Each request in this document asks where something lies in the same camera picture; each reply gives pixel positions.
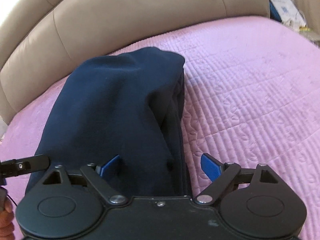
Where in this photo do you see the navy hoodie with white stripes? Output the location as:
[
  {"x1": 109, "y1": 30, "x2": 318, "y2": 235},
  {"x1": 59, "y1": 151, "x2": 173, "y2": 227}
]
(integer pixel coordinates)
[{"x1": 36, "y1": 47, "x2": 191, "y2": 197}]

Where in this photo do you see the person's left hand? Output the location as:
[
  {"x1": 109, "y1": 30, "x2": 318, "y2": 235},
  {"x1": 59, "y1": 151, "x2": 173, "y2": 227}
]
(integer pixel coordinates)
[{"x1": 0, "y1": 198, "x2": 15, "y2": 240}]

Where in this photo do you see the pink quilted bedspread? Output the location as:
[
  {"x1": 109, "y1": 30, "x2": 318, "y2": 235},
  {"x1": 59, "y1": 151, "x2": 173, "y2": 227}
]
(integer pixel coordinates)
[{"x1": 0, "y1": 15, "x2": 320, "y2": 240}]

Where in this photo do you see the beige leather headboard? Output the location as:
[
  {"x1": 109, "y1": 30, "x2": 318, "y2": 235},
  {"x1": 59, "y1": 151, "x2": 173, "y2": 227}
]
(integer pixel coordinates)
[{"x1": 1, "y1": 0, "x2": 270, "y2": 123}]

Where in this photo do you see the white paper bag blue print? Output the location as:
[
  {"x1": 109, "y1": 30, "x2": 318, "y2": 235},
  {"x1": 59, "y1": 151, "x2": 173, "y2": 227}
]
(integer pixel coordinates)
[{"x1": 269, "y1": 0, "x2": 308, "y2": 32}]

